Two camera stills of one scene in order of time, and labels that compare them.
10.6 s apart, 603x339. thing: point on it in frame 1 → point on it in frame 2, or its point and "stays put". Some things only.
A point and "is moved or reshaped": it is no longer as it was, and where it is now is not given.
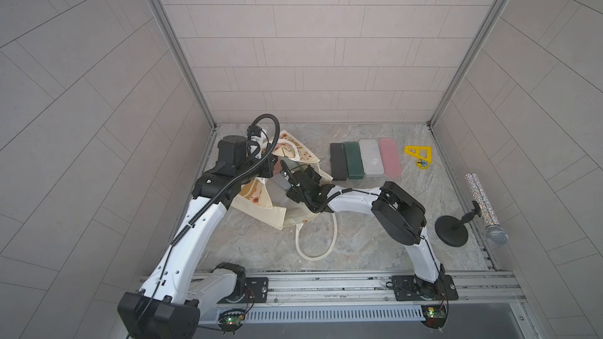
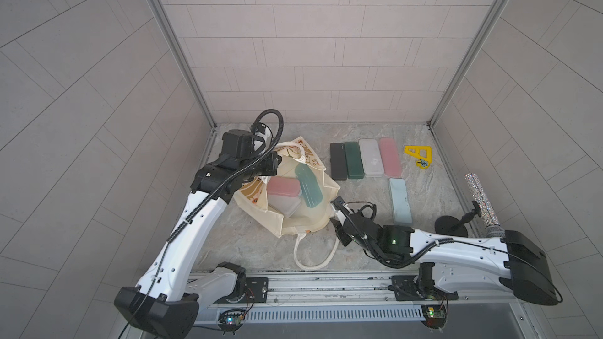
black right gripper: x=294 y=192 → x=339 y=230
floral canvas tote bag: x=264 y=199 is moved or reshaped
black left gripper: x=267 y=166 stays put
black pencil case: x=338 y=161 stays put
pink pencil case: x=390 y=157 stays put
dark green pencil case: x=354 y=161 stays put
